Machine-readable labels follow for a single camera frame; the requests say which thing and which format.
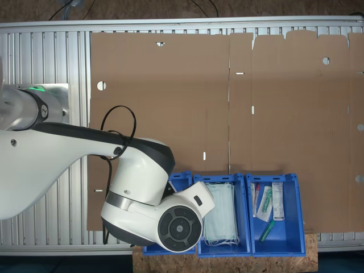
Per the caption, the blue bin with cotton packet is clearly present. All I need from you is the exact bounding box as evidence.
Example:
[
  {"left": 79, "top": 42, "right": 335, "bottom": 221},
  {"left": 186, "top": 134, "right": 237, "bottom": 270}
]
[{"left": 142, "top": 170, "right": 197, "bottom": 256}]

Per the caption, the black floor cable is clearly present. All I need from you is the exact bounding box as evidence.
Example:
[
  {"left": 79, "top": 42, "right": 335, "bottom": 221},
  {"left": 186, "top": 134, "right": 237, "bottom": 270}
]
[
  {"left": 190, "top": 0, "right": 220, "bottom": 16},
  {"left": 48, "top": 0, "right": 97, "bottom": 21}
]

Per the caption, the green syringe clear packet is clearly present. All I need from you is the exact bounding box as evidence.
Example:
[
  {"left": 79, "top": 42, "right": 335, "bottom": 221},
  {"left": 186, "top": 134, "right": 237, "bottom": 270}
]
[{"left": 255, "top": 185, "right": 274, "bottom": 223}]

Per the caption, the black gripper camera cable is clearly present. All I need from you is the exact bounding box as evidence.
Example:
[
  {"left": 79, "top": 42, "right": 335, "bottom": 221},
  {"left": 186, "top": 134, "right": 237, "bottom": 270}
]
[{"left": 99, "top": 105, "right": 138, "bottom": 246}]

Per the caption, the blue bin with tube packets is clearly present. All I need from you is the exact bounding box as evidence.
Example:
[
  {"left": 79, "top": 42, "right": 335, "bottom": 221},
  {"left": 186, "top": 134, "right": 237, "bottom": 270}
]
[{"left": 246, "top": 172, "right": 307, "bottom": 257}]

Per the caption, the printed white flat packet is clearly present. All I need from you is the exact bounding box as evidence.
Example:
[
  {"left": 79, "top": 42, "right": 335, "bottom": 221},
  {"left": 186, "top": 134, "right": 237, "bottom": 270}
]
[{"left": 271, "top": 181, "right": 286, "bottom": 222}]

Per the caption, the chipboard wooden board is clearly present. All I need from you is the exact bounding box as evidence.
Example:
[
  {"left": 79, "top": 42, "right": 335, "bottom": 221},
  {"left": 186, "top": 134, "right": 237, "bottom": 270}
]
[{"left": 132, "top": 233, "right": 319, "bottom": 273}]

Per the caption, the brown cardboard sheet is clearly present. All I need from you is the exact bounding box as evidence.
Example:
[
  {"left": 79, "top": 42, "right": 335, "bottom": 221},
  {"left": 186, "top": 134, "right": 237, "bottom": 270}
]
[
  {"left": 86, "top": 31, "right": 231, "bottom": 231},
  {"left": 228, "top": 30, "right": 364, "bottom": 234}
]

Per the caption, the loose green capped tube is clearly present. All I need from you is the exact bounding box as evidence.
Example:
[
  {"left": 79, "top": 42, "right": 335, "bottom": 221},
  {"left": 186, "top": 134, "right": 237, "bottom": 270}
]
[{"left": 259, "top": 221, "right": 276, "bottom": 243}]

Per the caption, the blue bin with masks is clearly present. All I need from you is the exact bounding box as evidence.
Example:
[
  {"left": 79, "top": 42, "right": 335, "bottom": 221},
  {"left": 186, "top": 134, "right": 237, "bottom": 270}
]
[{"left": 193, "top": 173, "right": 253, "bottom": 258}]

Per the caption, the red capped tube packet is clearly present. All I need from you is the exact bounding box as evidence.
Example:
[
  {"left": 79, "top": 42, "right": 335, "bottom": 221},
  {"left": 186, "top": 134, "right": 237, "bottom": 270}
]
[{"left": 250, "top": 183, "right": 262, "bottom": 218}]

